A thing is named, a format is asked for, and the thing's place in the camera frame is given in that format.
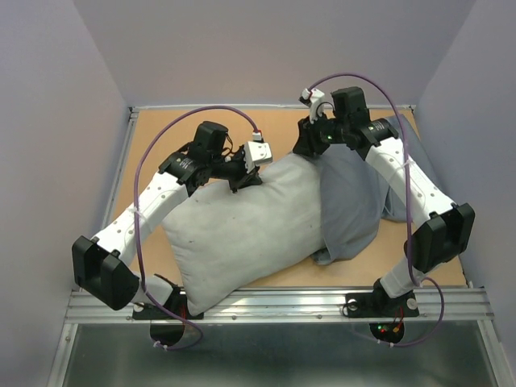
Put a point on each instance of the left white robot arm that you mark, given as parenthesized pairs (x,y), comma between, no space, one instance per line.
(101,264)

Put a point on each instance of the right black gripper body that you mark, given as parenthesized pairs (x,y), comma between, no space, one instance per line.
(319,135)

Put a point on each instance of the white pillow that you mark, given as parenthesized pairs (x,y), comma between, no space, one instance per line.
(222,241)

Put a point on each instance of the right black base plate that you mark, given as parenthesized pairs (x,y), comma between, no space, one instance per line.
(364,305)

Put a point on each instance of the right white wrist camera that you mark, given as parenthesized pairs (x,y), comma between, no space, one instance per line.
(315,100)

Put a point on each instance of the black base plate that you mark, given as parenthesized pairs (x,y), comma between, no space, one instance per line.
(177,304)
(364,305)

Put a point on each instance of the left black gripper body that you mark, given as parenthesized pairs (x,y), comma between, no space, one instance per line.
(233,169)

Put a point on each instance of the metal front panel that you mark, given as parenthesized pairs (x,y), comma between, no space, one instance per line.
(278,355)

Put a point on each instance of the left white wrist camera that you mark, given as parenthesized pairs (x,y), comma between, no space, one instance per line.
(257,154)

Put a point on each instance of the grey pillowcase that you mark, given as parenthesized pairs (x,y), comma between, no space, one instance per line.
(354,199)

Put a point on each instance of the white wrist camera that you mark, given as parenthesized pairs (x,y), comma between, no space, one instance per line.
(257,154)
(315,100)

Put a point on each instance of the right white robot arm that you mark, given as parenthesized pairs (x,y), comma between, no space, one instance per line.
(439,228)

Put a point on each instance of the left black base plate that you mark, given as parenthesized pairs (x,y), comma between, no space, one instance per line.
(177,304)

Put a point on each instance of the aluminium frame rail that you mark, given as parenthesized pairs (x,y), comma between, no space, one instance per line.
(282,305)

